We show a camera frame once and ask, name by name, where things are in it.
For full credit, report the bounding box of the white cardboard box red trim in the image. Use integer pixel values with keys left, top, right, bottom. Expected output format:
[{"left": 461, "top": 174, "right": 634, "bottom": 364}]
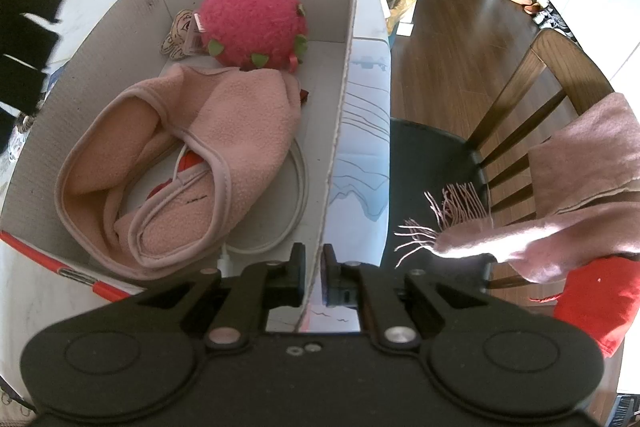
[{"left": 0, "top": 0, "right": 363, "bottom": 303}]

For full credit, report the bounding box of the black seat cushion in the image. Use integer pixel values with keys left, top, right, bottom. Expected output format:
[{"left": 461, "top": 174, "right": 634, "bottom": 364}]
[{"left": 381, "top": 119, "right": 488, "bottom": 288}]

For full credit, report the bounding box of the red cloth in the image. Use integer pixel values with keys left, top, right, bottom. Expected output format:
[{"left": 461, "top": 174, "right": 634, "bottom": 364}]
[{"left": 147, "top": 89, "right": 311, "bottom": 200}]

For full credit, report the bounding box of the row of shoes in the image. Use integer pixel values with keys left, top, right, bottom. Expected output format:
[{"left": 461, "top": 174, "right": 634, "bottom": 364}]
[{"left": 500, "top": 0, "right": 571, "bottom": 40}]

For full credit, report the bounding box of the beige cartoon face plush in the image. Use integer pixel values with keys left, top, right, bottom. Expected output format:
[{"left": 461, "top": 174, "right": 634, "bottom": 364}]
[{"left": 160, "top": 9, "right": 206, "bottom": 60}]

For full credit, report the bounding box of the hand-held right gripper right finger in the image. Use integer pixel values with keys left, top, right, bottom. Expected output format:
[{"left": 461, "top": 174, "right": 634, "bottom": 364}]
[{"left": 321, "top": 244, "right": 496, "bottom": 354}]

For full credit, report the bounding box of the red garment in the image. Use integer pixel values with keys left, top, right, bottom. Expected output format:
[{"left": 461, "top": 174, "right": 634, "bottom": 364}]
[{"left": 530, "top": 254, "right": 637, "bottom": 345}]

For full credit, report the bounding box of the white USB cable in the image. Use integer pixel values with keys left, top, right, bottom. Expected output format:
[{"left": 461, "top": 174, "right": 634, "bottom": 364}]
[{"left": 172, "top": 139, "right": 307, "bottom": 278}]

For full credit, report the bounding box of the wooden chair with dark seat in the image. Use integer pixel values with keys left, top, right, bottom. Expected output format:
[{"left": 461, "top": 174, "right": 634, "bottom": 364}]
[{"left": 387, "top": 29, "right": 616, "bottom": 293}]

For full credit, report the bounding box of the pink plush fruit toy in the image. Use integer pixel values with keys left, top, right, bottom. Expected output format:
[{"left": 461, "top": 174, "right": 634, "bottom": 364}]
[{"left": 194, "top": 0, "right": 311, "bottom": 72}]

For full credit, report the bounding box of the pink fringed scarf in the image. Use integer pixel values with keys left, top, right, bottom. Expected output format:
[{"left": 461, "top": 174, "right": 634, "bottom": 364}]
[{"left": 395, "top": 93, "right": 640, "bottom": 285}]

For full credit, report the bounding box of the pink fleece hat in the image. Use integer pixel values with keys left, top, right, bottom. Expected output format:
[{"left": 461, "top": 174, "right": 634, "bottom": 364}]
[{"left": 55, "top": 66, "right": 302, "bottom": 280}]

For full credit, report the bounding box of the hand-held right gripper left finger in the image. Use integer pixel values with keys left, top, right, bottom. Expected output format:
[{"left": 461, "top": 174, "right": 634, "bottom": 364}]
[{"left": 135, "top": 243, "right": 307, "bottom": 354}]

